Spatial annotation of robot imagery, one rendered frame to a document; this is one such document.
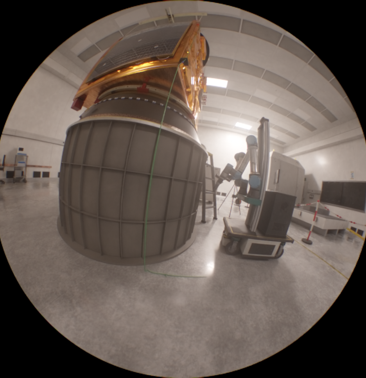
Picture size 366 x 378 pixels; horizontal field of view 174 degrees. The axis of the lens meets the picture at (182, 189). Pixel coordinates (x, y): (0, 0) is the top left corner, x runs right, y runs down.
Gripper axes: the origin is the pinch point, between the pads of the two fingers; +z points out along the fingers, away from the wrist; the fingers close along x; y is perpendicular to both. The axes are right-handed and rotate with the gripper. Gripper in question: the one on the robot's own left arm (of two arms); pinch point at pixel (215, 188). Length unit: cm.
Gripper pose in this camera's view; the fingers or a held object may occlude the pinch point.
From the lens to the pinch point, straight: 134.4
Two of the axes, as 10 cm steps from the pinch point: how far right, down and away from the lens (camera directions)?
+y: -7.9, -5.6, 2.5
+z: -4.7, 8.2, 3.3
